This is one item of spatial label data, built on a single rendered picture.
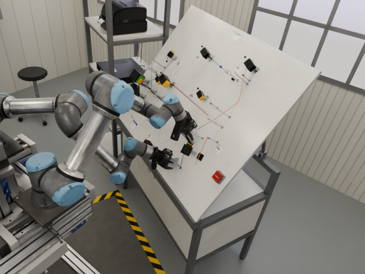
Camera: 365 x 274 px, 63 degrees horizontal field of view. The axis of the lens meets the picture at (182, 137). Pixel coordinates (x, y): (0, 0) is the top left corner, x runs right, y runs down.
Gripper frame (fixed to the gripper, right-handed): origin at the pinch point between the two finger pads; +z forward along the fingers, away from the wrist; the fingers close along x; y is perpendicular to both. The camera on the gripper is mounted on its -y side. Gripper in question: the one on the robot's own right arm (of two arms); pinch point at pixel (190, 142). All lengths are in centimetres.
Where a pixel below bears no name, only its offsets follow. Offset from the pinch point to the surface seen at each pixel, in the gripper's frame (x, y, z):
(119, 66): 114, 27, -7
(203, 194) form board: -20.5, -17.7, 16.0
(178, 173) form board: 3.1, -15.7, 15.1
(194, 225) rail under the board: -23.3, -33.2, 25.2
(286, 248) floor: -32, 16, 148
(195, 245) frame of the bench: -20, -40, 47
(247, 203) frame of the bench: -28, 2, 49
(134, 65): 109, 37, -1
